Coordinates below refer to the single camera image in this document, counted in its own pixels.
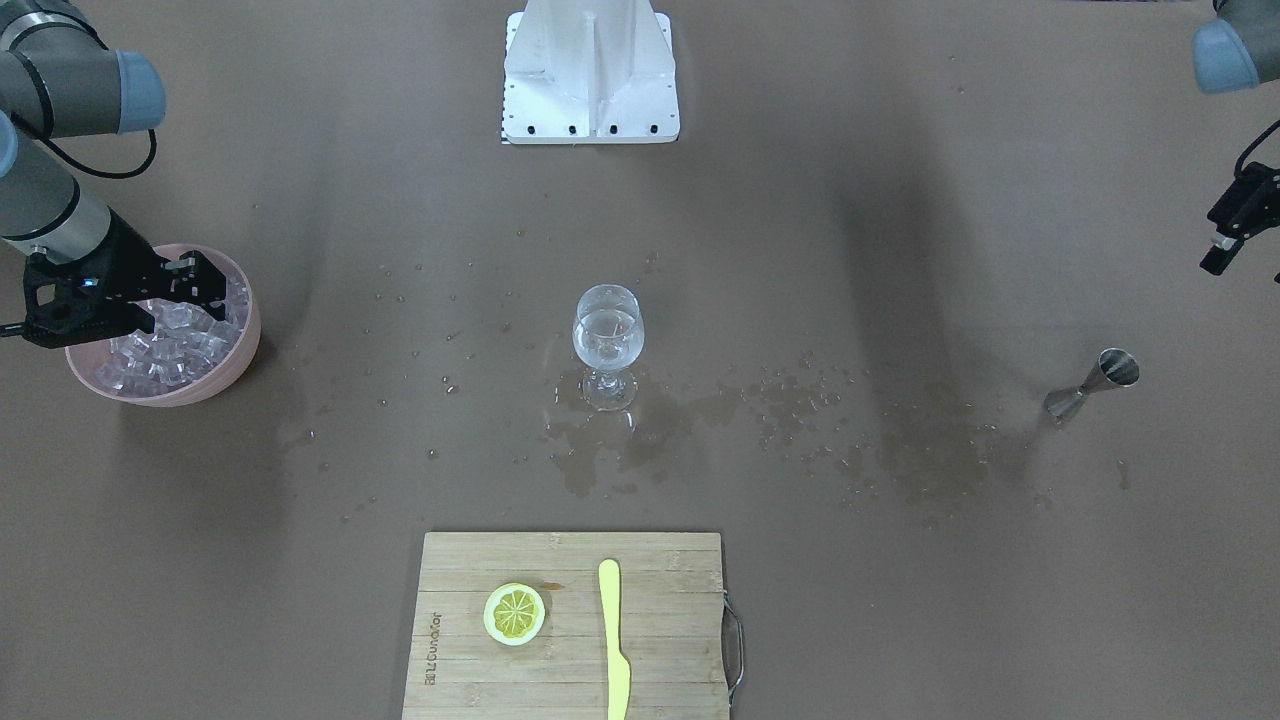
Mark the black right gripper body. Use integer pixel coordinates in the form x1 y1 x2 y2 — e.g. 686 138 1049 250
22 214 227 348

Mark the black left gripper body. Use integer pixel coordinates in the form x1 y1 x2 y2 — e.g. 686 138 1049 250
1199 161 1279 275

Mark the steel double jigger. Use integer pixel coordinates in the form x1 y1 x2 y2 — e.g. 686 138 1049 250
1043 347 1140 421

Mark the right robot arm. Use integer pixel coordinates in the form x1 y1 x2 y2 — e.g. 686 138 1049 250
1 1 227 348

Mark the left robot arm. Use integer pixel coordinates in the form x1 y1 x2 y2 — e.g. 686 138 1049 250
1193 1 1279 275

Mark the pink bowl of ice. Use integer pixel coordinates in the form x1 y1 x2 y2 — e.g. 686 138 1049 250
65 243 261 407

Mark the clear wine glass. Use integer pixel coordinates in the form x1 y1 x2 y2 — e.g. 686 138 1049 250
572 284 645 411

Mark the yellow lemon slice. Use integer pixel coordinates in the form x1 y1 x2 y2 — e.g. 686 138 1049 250
483 583 547 647

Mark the yellow plastic knife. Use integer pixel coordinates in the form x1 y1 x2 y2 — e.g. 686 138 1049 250
598 559 632 719

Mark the bamboo cutting board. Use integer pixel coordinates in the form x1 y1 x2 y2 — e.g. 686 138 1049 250
401 532 742 719

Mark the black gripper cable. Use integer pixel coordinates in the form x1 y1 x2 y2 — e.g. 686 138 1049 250
1235 118 1280 181

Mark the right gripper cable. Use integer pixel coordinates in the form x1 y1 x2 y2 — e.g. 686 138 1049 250
29 40 159 181

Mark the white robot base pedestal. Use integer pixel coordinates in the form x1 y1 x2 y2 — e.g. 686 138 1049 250
500 1 681 145

